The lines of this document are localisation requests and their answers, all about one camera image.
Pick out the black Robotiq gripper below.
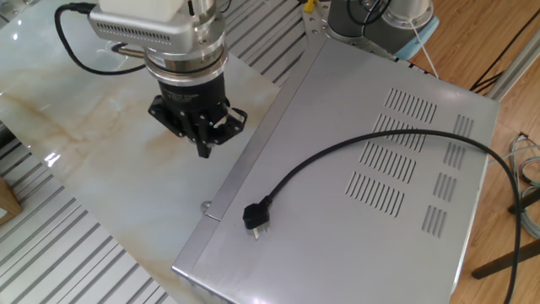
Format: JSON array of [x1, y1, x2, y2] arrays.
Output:
[[147, 73, 249, 160]]

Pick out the silver microwave door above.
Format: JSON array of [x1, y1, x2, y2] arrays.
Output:
[[199, 38, 328, 222]]

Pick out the silver microwave body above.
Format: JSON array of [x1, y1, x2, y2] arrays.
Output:
[[171, 38, 501, 304]]

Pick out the glossy marble pattern sheet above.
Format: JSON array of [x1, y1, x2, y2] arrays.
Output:
[[0, 0, 282, 304]]

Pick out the wooden block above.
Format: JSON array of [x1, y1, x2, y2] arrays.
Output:
[[0, 176, 24, 226]]

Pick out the dark wooden furniture legs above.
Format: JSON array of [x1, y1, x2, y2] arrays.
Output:
[[471, 192, 540, 280]]

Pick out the black power cord with plug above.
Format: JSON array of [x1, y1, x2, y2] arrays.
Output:
[[241, 128, 524, 304]]

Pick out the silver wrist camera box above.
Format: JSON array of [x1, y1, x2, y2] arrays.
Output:
[[87, 3, 200, 47]]

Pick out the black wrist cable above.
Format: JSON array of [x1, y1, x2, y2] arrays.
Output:
[[53, 2, 147, 77]]

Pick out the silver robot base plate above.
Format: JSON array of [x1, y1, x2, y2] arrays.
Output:
[[300, 0, 335, 43]]

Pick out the thin white cable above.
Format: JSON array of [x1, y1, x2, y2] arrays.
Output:
[[406, 19, 440, 79]]

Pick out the black floor cables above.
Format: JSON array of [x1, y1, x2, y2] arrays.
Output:
[[469, 7, 540, 94]]

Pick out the aluminium profile post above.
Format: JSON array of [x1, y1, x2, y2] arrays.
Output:
[[484, 27, 540, 101]]

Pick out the coloured wire bundle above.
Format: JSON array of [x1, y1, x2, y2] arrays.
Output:
[[484, 132, 540, 240]]

